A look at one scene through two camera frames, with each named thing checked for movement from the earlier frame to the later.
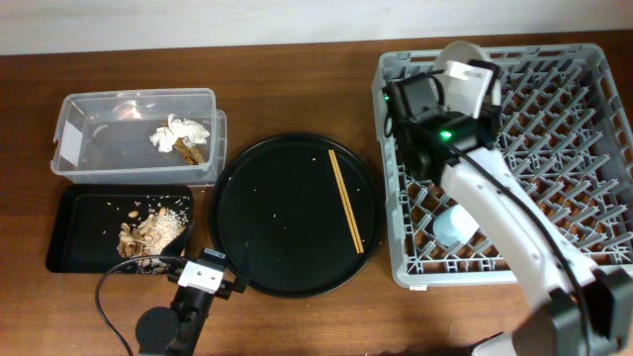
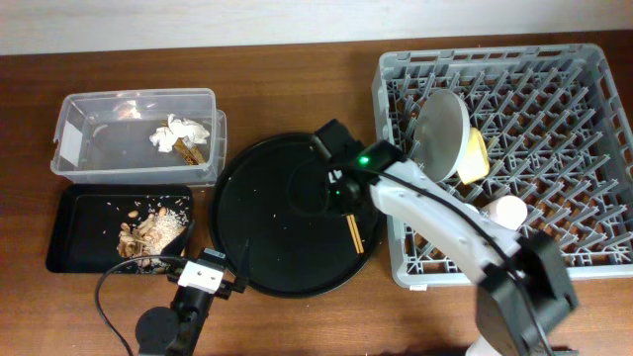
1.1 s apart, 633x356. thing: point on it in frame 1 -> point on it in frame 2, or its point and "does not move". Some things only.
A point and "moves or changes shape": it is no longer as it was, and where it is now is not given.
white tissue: (166, 136) does not move
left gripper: (239, 281) does not move
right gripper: (489, 112) -> (331, 201)
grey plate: (459, 50) moves or changes shape
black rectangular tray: (99, 225) does not move
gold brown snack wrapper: (190, 151) does not move
